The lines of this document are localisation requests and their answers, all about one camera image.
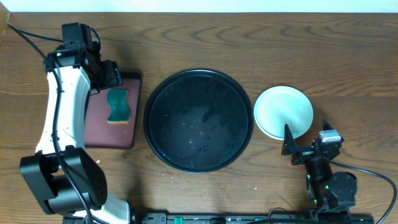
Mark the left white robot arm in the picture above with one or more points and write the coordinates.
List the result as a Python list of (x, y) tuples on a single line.
[(63, 178)]

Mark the dark red rectangular tray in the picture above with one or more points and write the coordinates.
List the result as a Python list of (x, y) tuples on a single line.
[(99, 133)]

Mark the pale green plate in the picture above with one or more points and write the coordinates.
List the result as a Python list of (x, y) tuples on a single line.
[(283, 105)]

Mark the green yellow sponge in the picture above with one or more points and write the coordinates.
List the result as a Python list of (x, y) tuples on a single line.
[(120, 112)]

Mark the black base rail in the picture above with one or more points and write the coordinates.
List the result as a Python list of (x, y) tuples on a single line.
[(278, 217)]

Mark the round black tray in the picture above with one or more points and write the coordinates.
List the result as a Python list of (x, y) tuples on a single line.
[(198, 120)]

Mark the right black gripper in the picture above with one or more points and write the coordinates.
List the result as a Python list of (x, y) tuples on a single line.
[(304, 153)]

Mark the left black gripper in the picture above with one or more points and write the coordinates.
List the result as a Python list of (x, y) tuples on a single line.
[(113, 75)]

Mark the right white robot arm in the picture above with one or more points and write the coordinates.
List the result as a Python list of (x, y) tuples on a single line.
[(332, 192)]

